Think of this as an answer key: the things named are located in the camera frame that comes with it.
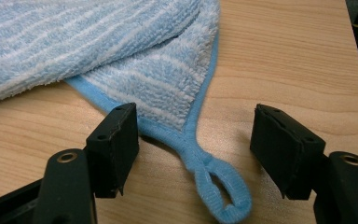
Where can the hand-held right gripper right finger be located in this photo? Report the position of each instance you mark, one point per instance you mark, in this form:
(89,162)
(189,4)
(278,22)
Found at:
(282,152)

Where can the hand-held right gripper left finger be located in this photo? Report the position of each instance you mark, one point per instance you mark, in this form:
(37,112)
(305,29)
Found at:
(112,149)

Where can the blue striped towel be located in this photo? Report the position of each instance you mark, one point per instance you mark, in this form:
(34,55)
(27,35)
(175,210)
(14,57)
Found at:
(136,46)

